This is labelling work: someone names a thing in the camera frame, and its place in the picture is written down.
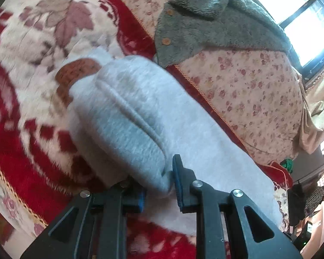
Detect light grey sweatpants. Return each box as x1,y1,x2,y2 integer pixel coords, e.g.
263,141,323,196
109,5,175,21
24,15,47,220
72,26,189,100
56,48,282,234

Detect green fabric item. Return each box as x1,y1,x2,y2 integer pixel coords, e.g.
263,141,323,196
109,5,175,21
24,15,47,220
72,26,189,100
280,158,294,174

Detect pink floral quilt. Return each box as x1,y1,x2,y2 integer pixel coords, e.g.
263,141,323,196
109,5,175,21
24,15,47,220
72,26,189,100
122,0,303,164

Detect red floral plush blanket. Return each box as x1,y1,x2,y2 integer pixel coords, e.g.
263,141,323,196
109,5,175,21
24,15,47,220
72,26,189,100
0,0,294,259

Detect grey fleece garment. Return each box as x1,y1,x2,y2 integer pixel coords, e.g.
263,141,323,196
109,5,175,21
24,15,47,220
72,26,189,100
154,0,300,68

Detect window with dark frame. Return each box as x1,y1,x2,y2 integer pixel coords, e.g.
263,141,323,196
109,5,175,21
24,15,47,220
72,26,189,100
255,0,324,82

